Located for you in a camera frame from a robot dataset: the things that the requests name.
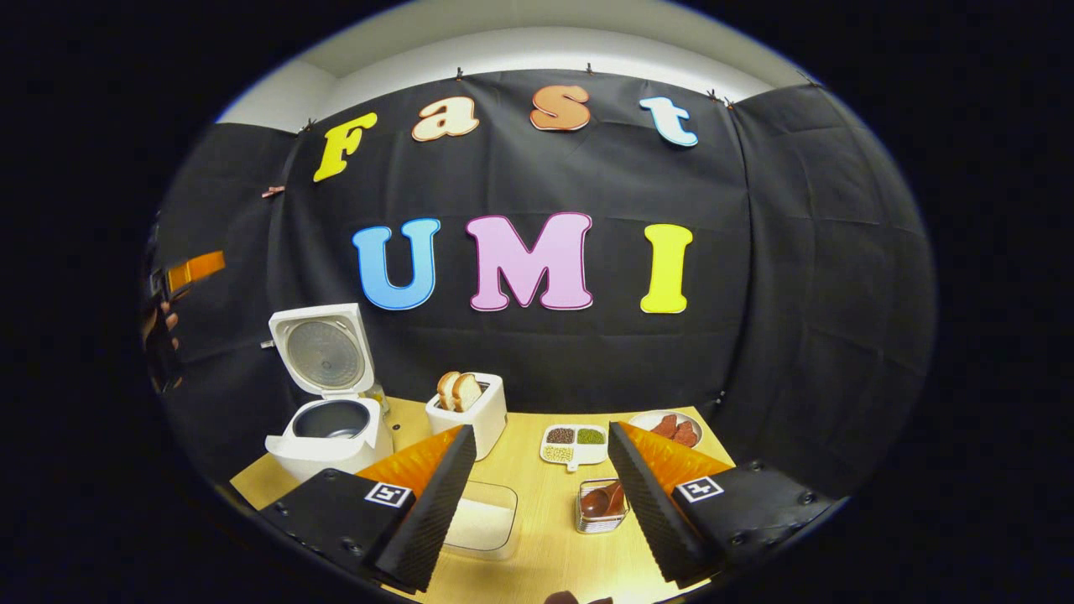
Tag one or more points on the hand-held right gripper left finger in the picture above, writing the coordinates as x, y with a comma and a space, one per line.
436, 503

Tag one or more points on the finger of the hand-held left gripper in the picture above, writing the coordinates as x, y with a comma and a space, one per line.
197, 270

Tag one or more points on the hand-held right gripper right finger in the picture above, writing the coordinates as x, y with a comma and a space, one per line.
650, 512

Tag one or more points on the white rice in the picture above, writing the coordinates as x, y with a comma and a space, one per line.
478, 524

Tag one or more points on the brown wooden spoon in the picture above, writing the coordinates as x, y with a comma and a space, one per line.
600, 502

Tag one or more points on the white rice cooker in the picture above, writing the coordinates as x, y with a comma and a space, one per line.
336, 453

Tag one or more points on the clear plastic rice box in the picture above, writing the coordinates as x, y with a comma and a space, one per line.
510, 491

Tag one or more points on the red heart cookie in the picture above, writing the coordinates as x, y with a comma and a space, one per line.
664, 426
685, 434

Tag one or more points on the white toaster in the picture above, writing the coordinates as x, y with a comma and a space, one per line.
487, 428

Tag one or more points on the white round plate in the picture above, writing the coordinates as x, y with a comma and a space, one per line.
642, 419

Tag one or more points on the white divided dish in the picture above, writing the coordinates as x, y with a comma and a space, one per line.
575, 457

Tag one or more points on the green beans pile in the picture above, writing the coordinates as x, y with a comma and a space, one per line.
591, 436

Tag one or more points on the yellow beans pile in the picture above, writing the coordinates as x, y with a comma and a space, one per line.
559, 454

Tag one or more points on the pink cloth clip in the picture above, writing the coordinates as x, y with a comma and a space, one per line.
273, 191

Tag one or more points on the bread slice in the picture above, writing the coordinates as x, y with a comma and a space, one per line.
446, 390
466, 393

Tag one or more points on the small glass bottle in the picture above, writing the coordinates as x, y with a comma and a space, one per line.
381, 401

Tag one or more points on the brown beans pile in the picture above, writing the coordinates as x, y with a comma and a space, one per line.
560, 435

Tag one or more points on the black backdrop cloth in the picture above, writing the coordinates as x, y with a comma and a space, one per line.
537, 352

